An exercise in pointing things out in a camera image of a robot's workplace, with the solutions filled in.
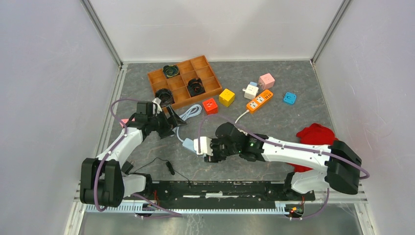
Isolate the red cube socket adapter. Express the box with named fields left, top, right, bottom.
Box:
left=202, top=98, right=218, bottom=115

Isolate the rolled green-patterned tie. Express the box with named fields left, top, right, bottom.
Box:
left=162, top=65, right=180, bottom=79

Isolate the rolled dark floral tie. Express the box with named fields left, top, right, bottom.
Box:
left=155, top=88, right=175, bottom=107

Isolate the light blue power strip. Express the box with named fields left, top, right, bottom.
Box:
left=182, top=138, right=196, bottom=153

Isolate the pink cube socket adapter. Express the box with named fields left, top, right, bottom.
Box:
left=258, top=73, right=275, bottom=90

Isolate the yellow cube socket adapter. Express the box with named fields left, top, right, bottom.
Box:
left=219, top=89, right=235, bottom=107

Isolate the thin black cable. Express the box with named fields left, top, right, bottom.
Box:
left=133, top=157, right=192, bottom=189

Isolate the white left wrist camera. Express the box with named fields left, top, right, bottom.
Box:
left=152, top=97, right=162, bottom=115

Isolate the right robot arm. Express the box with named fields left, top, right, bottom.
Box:
left=193, top=122, right=363, bottom=200

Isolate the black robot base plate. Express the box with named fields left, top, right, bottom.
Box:
left=140, top=180, right=316, bottom=209

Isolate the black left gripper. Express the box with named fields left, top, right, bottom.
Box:
left=148, top=105, right=186, bottom=139

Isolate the white cube socket adapter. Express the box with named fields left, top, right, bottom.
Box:
left=242, top=85, right=259, bottom=100

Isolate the rolled dark orange-patterned tie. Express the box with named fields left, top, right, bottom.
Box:
left=187, top=77, right=206, bottom=97

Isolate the blue square plug adapter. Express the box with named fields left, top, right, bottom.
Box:
left=283, top=92, right=297, bottom=105

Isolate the orange power strip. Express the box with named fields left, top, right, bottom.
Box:
left=246, top=89, right=274, bottom=114

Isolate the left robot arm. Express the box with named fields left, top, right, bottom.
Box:
left=80, top=98, right=186, bottom=212

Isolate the pink triangular power strip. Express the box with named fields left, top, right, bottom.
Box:
left=120, top=117, right=135, bottom=128

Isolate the wooden compartment tray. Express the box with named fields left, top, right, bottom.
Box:
left=147, top=55, right=223, bottom=110

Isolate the red cloth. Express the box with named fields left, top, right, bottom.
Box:
left=288, top=123, right=340, bottom=173

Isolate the white cable tray rail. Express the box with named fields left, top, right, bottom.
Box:
left=104, top=200, right=289, bottom=215

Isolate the light blue coiled cable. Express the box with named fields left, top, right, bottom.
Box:
left=175, top=103, right=203, bottom=143

